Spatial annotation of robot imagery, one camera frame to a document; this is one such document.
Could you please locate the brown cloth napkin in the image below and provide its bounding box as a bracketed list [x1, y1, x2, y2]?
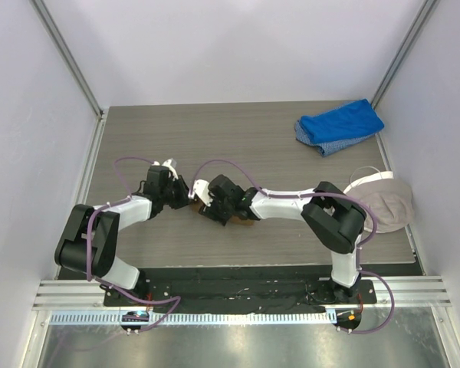
[189, 200, 255, 226]

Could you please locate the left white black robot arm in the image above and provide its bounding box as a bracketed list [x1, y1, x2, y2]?
[54, 159, 189, 306]

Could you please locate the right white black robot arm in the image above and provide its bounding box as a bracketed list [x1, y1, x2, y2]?
[192, 175, 366, 303]

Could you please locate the blue white checkered cloth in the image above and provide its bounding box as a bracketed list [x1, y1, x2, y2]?
[294, 121, 372, 157]

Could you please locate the blue folded cloth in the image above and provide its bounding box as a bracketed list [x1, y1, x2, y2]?
[298, 99, 384, 145]

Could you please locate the grey white cap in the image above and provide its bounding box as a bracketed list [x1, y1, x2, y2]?
[343, 166, 415, 234]

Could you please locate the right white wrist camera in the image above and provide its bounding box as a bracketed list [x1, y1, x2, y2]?
[190, 179, 212, 206]

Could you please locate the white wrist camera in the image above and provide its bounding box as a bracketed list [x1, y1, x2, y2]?
[190, 179, 212, 206]
[153, 158, 179, 179]

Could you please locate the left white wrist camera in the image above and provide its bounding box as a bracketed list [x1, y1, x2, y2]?
[153, 158, 179, 179]

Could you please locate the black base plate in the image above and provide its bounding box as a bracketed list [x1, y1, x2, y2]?
[57, 264, 425, 314]

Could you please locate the slotted white cable duct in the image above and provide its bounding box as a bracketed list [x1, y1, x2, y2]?
[50, 309, 337, 326]

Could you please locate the front aluminium rail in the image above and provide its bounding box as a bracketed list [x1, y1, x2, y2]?
[33, 276, 452, 311]

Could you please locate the left aluminium frame post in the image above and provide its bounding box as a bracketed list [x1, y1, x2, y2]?
[30, 0, 104, 119]

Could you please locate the aluminium frame post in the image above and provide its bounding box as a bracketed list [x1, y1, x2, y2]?
[30, 0, 104, 119]
[371, 0, 439, 110]

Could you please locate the right aluminium frame post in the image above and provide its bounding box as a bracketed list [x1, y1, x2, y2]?
[371, 0, 439, 110]

